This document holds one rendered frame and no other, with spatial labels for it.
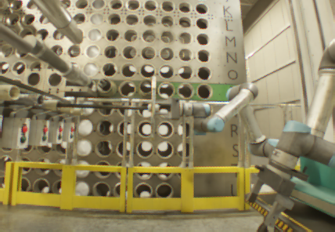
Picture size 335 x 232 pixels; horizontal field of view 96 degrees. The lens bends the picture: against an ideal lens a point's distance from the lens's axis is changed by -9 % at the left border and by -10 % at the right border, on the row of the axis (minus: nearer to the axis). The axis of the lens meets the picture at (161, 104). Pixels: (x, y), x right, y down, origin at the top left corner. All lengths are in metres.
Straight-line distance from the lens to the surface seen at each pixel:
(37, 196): 1.97
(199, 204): 1.74
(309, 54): 1.36
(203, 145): 2.49
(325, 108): 0.84
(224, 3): 3.42
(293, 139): 0.66
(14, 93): 0.91
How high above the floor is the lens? 0.73
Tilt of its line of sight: 9 degrees up
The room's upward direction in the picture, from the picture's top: 1 degrees clockwise
